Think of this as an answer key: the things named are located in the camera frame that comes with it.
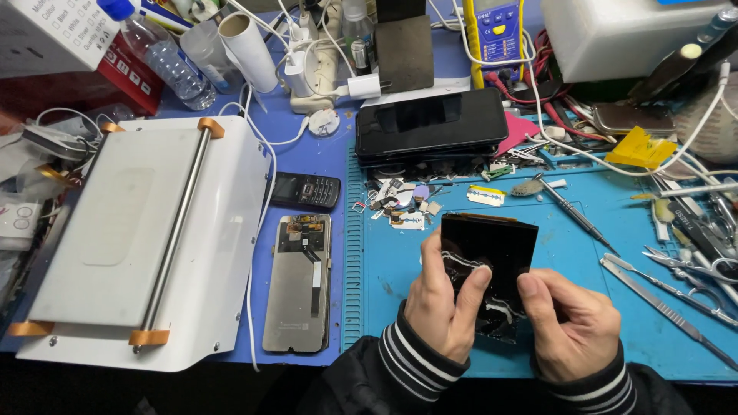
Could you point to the person's right hand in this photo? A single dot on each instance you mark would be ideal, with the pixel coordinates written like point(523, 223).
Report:
point(576, 340)

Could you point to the person's left hand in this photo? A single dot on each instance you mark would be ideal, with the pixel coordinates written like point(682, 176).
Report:
point(438, 311)

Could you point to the black phone screen panel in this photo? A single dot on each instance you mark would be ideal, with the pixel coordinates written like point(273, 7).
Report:
point(496, 242)

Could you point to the blue silicone repair mat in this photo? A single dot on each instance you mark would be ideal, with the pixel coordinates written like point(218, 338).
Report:
point(576, 276)

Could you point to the steel scalpel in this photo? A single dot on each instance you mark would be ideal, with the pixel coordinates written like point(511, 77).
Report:
point(657, 305)

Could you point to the razor blade white wrapper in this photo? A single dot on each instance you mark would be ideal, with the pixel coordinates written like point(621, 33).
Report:
point(408, 221)

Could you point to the razor blade yellow wrapper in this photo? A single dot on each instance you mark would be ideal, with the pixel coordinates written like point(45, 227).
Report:
point(485, 196)

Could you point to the heap of small phone parts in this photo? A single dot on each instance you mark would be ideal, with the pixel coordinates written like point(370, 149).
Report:
point(398, 193)

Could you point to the grey precision screwdriver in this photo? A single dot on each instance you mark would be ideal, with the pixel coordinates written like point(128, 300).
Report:
point(571, 210)

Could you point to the steel scissors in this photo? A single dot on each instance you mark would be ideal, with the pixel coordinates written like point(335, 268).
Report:
point(692, 266)

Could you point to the grey phone display assembly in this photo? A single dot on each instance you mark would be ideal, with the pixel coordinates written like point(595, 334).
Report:
point(297, 288)

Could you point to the heap of repair tools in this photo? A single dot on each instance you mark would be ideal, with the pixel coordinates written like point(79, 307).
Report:
point(700, 225)

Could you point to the black keypad phone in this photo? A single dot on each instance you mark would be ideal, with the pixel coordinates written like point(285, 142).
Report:
point(305, 190)

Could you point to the stack of black smartphones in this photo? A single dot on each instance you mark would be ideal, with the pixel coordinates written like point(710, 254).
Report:
point(429, 124)

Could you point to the pink card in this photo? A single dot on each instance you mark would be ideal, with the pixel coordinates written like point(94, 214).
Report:
point(516, 131)

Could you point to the yellow paper sheet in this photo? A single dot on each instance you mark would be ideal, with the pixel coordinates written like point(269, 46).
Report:
point(640, 147)

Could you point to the white round disc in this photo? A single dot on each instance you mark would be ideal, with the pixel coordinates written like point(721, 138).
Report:
point(324, 122)

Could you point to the red multimeter leads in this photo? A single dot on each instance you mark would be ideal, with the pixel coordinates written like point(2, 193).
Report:
point(553, 112)

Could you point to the brown-backed phone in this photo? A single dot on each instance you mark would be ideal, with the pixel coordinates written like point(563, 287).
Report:
point(633, 118)

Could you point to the white charger adapter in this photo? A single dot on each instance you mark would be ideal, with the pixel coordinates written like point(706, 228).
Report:
point(365, 86)
point(297, 72)

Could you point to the dark grey square pad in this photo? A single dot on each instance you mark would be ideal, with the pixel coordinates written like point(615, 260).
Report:
point(405, 55)

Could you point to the white power strip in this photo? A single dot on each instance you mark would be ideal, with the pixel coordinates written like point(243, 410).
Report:
point(323, 75)

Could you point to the yellow blue multimeter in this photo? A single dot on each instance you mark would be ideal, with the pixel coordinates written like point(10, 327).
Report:
point(496, 40)

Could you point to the small clear bottle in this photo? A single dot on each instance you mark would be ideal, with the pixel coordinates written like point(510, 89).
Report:
point(357, 29)

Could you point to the white screen separator machine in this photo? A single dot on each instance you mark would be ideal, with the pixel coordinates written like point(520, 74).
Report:
point(144, 242)

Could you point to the white plastic canister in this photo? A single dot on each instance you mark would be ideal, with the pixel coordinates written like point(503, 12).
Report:
point(622, 40)

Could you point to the white paper roll tube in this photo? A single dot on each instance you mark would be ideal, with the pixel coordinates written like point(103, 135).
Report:
point(249, 52)

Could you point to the clear plastic cup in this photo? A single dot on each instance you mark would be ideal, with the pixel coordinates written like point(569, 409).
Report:
point(210, 57)

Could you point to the clear water bottle blue cap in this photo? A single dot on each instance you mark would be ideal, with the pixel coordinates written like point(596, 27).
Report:
point(167, 63)

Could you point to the red cardboard box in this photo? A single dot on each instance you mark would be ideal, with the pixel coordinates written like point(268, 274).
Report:
point(130, 75)

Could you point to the white cardboard box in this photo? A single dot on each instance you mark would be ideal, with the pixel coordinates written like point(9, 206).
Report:
point(46, 32)

